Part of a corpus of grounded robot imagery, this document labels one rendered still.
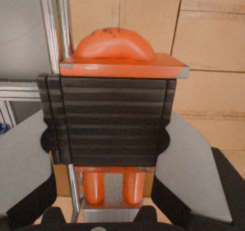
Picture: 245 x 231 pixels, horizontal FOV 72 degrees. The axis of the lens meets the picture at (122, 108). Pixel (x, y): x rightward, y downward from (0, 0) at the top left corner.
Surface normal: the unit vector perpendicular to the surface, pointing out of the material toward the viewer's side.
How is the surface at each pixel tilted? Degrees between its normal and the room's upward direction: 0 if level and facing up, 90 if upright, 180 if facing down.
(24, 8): 0
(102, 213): 1
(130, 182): 26
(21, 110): 0
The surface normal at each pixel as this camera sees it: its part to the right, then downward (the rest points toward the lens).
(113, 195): 0.04, -0.89
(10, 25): 0.04, 0.46
